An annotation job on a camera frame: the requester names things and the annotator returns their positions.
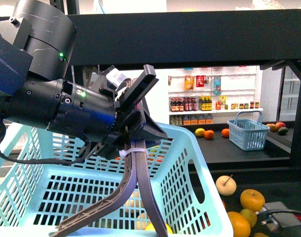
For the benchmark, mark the orange apple-shaped fruit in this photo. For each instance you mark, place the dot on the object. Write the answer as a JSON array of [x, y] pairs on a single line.
[[252, 199]]

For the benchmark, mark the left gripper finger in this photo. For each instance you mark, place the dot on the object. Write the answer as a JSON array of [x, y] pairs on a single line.
[[106, 205]]

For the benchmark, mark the white pear with stem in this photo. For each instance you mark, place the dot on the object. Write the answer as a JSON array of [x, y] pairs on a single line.
[[226, 186]]

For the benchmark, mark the kiwi upper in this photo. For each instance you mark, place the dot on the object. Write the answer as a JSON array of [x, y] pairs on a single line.
[[250, 216]]

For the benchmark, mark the light blue shopping basket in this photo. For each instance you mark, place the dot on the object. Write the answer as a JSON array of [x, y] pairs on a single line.
[[35, 199]]

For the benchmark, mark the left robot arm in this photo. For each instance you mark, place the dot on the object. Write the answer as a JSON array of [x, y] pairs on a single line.
[[36, 45]]

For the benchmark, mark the black metal shelf frame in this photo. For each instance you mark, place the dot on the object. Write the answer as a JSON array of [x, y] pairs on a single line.
[[267, 38]]

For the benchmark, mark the orange fruit centre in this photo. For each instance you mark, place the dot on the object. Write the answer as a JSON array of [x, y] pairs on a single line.
[[240, 225]]

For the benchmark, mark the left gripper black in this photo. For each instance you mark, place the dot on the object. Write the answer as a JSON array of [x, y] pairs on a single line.
[[132, 122]]

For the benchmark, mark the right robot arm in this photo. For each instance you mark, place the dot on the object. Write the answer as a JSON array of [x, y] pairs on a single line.
[[281, 220]]

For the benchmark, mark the small blue basket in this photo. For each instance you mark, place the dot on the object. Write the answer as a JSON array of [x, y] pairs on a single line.
[[248, 134]]

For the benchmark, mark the white zip tie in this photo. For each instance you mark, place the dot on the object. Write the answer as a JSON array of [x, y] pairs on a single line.
[[123, 153]]

